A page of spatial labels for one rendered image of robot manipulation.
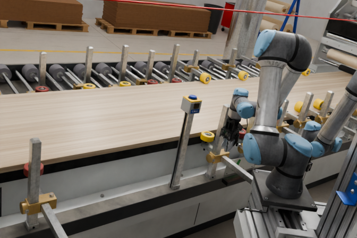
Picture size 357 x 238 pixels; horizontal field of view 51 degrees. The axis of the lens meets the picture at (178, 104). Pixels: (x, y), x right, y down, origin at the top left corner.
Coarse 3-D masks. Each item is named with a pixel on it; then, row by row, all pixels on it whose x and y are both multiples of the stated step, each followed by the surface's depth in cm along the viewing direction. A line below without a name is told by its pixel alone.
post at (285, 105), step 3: (285, 99) 229; (285, 102) 228; (288, 102) 230; (282, 105) 231; (285, 105) 230; (282, 108) 231; (285, 108) 231; (285, 111) 233; (282, 114) 232; (282, 117) 233; (279, 120) 233; (282, 120) 235; (279, 123) 234
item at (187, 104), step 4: (184, 96) 182; (188, 96) 183; (184, 100) 181; (188, 100) 179; (192, 100) 179; (196, 100) 180; (200, 100) 181; (184, 104) 182; (188, 104) 179; (192, 104) 178; (200, 104) 182; (184, 108) 182; (188, 108) 180; (192, 108) 180; (188, 112) 180
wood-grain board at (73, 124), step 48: (0, 96) 217; (48, 96) 230; (96, 96) 243; (144, 96) 258; (288, 96) 318; (336, 96) 344; (0, 144) 172; (48, 144) 179; (96, 144) 188; (144, 144) 200
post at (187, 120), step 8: (184, 112) 185; (184, 120) 185; (192, 120) 186; (184, 128) 186; (184, 136) 187; (184, 144) 190; (176, 152) 193; (184, 152) 192; (176, 160) 193; (176, 168) 195; (176, 176) 196; (168, 184) 201; (176, 184) 199
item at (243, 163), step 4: (232, 160) 219; (236, 160) 222; (244, 160) 227; (240, 164) 226; (244, 164) 229; (248, 164) 231; (252, 164) 234; (228, 168) 221; (244, 168) 231; (248, 168) 233; (224, 172) 220; (228, 172) 222; (232, 172) 225
